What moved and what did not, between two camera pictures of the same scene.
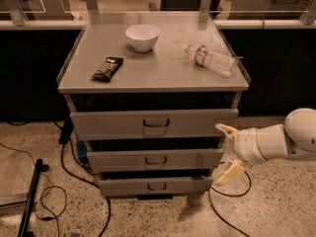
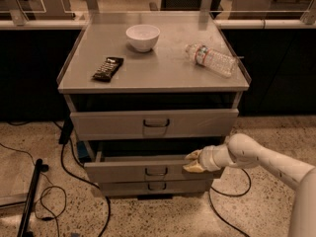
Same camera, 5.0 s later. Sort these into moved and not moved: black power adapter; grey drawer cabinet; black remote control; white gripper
Moved: white gripper
Not moved: black power adapter; black remote control; grey drawer cabinet
